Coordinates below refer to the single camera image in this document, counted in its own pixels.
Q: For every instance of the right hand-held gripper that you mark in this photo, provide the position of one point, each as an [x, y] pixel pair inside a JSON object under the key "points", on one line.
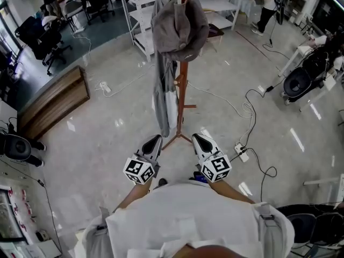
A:
{"points": [[216, 168]]}

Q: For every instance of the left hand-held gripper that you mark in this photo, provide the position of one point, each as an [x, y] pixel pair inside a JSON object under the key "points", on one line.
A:
{"points": [[139, 171]]}

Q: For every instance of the brown wooden coat rack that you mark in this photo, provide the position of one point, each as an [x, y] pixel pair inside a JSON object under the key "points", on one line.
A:
{"points": [[182, 90]]}

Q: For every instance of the grey cap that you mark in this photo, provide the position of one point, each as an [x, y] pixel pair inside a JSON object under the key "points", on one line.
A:
{"points": [[180, 28]]}

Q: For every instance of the person's left forearm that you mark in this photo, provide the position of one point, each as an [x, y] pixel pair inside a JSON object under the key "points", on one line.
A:
{"points": [[137, 195]]}

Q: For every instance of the person's right forearm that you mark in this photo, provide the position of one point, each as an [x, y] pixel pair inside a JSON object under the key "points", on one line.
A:
{"points": [[231, 192]]}

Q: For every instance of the black tablet with blue screen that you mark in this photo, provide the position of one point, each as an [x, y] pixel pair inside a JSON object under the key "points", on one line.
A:
{"points": [[199, 176]]}

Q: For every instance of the person's black shoe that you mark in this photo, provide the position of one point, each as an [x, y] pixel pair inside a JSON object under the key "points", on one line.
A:
{"points": [[163, 182]]}

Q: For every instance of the white hanging cloth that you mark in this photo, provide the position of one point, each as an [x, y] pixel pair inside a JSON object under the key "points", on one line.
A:
{"points": [[171, 109]]}

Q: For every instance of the white power strip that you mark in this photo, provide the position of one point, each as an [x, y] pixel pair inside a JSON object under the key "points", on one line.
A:
{"points": [[105, 87], [242, 152]]}

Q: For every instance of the grey hanging garment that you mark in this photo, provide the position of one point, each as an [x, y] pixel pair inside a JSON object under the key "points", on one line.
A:
{"points": [[160, 90]]}

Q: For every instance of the person's white shirt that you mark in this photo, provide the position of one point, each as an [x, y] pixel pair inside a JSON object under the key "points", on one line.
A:
{"points": [[182, 219]]}

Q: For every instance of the wooden chair with dark seat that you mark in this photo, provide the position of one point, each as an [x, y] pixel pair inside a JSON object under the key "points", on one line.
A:
{"points": [[216, 31]]}

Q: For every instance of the black round case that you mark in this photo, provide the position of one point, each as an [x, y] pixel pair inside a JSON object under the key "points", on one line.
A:
{"points": [[314, 224]]}

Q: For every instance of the table with white cloth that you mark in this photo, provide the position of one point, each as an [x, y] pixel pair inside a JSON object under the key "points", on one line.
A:
{"points": [[246, 5]]}

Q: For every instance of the black office chair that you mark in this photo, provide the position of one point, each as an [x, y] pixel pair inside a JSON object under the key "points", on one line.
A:
{"points": [[45, 42]]}

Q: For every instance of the white counter with display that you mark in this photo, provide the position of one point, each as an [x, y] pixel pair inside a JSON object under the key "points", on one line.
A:
{"points": [[10, 222]]}

